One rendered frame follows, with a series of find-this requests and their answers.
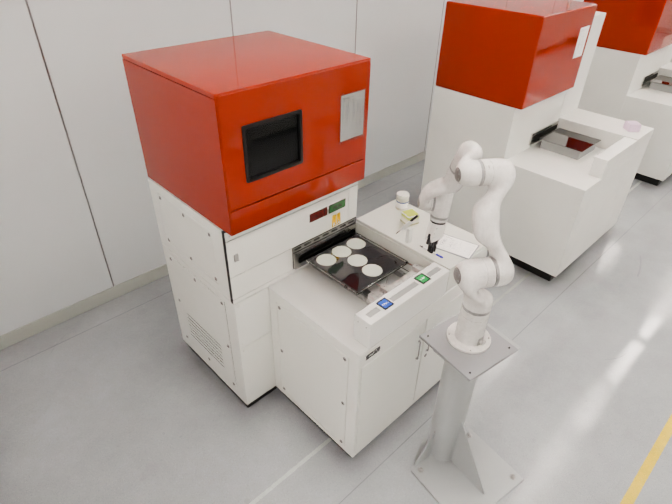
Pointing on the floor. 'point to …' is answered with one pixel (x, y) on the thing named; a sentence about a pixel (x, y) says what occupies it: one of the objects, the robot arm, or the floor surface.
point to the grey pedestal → (460, 449)
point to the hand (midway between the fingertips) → (431, 248)
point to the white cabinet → (355, 371)
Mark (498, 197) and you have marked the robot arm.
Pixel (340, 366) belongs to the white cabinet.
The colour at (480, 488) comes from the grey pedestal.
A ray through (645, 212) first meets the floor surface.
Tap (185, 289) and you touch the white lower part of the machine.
